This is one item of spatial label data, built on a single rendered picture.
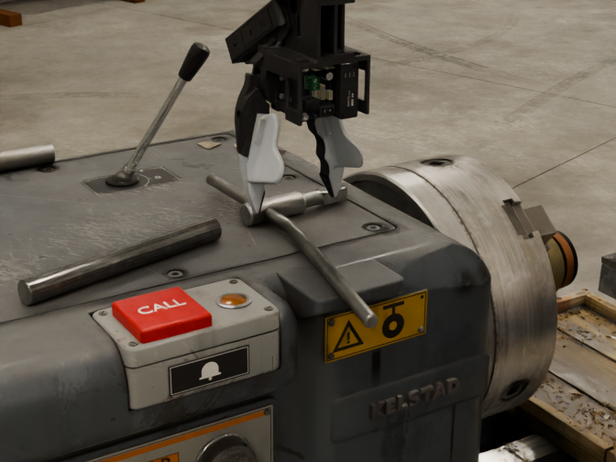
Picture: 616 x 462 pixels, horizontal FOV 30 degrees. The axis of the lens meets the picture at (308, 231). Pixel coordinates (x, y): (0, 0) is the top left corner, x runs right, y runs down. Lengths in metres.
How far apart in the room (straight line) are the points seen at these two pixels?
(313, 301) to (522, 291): 0.36
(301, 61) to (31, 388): 0.34
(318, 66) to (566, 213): 3.77
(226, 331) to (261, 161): 0.18
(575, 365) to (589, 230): 2.90
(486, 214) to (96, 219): 0.42
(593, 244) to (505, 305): 3.18
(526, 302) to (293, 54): 0.43
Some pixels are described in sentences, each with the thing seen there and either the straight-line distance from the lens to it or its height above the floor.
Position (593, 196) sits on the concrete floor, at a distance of 4.89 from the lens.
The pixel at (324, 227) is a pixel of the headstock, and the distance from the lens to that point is 1.08.
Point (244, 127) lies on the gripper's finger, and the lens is 1.01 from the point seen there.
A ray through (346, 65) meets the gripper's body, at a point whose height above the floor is 1.43.
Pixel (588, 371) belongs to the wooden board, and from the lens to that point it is 1.64.
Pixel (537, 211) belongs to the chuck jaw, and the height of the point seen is 1.19.
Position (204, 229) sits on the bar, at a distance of 1.04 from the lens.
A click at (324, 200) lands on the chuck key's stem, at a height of 1.26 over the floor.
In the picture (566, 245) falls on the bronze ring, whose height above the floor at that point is 1.11.
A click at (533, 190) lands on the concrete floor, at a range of 4.91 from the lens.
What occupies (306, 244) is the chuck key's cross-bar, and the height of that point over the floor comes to 1.27.
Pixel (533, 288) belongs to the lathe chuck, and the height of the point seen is 1.14.
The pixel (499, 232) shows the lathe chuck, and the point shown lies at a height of 1.19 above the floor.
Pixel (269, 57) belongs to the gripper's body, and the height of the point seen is 1.43.
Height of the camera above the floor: 1.66
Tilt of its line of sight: 22 degrees down
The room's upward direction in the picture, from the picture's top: straight up
